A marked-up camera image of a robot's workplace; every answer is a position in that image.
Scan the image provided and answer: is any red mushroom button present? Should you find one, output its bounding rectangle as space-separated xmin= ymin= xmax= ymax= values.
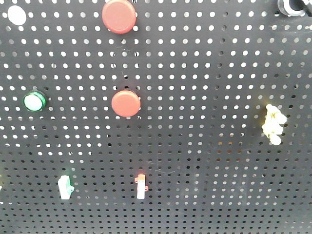
xmin=111 ymin=90 xmax=141 ymax=117
xmin=102 ymin=0 xmax=136 ymax=34

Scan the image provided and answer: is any white red rocker switch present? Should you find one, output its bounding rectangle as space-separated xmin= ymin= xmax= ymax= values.
xmin=135 ymin=174 xmax=148 ymax=199

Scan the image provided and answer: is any yellow toggle switch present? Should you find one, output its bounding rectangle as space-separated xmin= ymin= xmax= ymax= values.
xmin=261 ymin=104 xmax=287 ymax=146

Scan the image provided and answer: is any white green rocker switch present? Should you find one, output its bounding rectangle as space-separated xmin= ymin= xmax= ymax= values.
xmin=58 ymin=175 xmax=75 ymax=200

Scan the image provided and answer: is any black perforated pegboard panel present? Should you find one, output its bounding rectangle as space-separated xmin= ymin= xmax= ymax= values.
xmin=0 ymin=0 xmax=312 ymax=234

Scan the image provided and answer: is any upper red mushroom button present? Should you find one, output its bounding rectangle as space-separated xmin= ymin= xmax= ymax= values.
xmin=102 ymin=0 xmax=136 ymax=34

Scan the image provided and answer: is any green round push button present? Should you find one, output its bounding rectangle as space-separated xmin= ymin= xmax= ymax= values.
xmin=23 ymin=90 xmax=47 ymax=112

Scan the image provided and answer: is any lower red mushroom button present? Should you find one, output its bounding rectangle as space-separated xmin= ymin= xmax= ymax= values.
xmin=111 ymin=90 xmax=141 ymax=117

